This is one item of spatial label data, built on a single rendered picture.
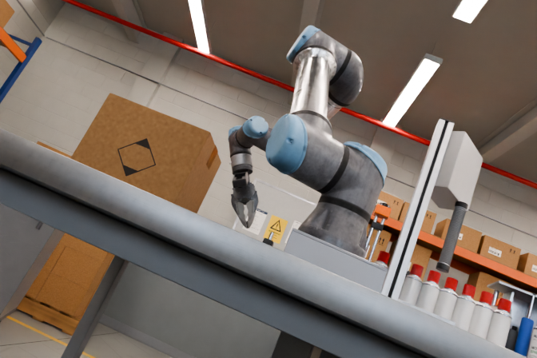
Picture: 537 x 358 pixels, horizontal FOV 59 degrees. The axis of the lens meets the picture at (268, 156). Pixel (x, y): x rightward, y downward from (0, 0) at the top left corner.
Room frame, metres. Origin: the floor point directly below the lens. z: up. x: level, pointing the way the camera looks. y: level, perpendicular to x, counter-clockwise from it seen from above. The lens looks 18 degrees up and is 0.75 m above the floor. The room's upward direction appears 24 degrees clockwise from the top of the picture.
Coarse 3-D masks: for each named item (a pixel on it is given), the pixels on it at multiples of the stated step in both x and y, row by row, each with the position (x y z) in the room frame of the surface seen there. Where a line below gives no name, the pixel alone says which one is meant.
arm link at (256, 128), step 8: (248, 120) 1.46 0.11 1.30; (256, 120) 1.45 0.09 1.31; (264, 120) 1.46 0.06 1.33; (240, 128) 1.51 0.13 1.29; (248, 128) 1.45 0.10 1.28; (256, 128) 1.44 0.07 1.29; (264, 128) 1.45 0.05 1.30; (240, 136) 1.51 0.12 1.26; (248, 136) 1.47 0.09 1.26; (256, 136) 1.46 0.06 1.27; (264, 136) 1.48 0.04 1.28; (240, 144) 1.53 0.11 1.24; (248, 144) 1.52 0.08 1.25; (256, 144) 1.50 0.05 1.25; (264, 144) 1.49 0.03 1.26
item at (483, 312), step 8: (480, 296) 1.37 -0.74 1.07; (488, 296) 1.35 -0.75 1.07; (480, 304) 1.35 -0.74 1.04; (488, 304) 1.35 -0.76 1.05; (480, 312) 1.34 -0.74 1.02; (488, 312) 1.34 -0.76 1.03; (472, 320) 1.36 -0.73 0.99; (480, 320) 1.34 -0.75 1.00; (488, 320) 1.34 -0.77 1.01; (472, 328) 1.35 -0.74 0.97; (480, 328) 1.34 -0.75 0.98; (488, 328) 1.35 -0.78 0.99; (480, 336) 1.34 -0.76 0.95
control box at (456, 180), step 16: (448, 144) 1.27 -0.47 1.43; (464, 144) 1.25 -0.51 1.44; (448, 160) 1.25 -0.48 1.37; (464, 160) 1.27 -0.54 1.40; (480, 160) 1.34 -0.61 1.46; (448, 176) 1.24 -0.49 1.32; (464, 176) 1.29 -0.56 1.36; (432, 192) 1.32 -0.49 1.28; (448, 192) 1.26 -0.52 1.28; (464, 192) 1.31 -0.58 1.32; (448, 208) 1.38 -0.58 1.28
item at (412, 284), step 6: (414, 264) 1.41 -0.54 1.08; (414, 270) 1.40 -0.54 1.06; (420, 270) 1.40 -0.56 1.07; (408, 276) 1.40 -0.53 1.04; (414, 276) 1.39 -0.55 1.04; (420, 276) 1.40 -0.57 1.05; (408, 282) 1.40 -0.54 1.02; (414, 282) 1.39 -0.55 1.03; (420, 282) 1.39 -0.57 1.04; (402, 288) 1.41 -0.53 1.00; (408, 288) 1.39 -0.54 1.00; (414, 288) 1.39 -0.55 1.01; (402, 294) 1.40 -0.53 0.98; (408, 294) 1.39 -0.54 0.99; (414, 294) 1.39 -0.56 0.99; (408, 300) 1.39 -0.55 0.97; (414, 300) 1.39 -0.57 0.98
